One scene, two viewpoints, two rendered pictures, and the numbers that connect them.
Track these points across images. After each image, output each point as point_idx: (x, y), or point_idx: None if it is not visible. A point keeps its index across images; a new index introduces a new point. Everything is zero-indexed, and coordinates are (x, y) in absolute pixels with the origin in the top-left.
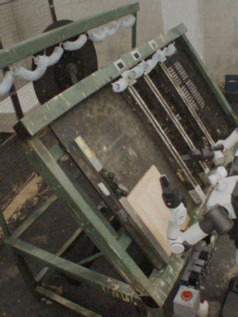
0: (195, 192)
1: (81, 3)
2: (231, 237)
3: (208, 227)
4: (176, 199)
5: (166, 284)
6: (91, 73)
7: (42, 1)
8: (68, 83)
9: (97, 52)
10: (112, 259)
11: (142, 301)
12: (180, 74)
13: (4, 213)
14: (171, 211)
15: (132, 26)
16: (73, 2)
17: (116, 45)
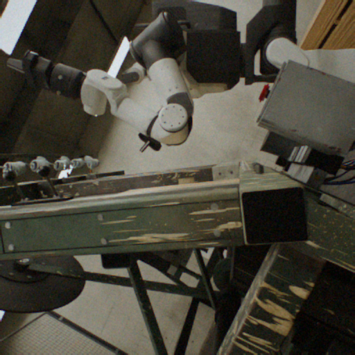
0: (217, 168)
1: (111, 311)
2: (247, 72)
3: (152, 48)
4: (60, 65)
5: (265, 181)
6: (64, 261)
7: (83, 351)
8: (29, 275)
9: (164, 332)
10: (98, 238)
11: (280, 252)
12: None
13: None
14: (87, 89)
15: (161, 278)
16: (105, 319)
17: (170, 306)
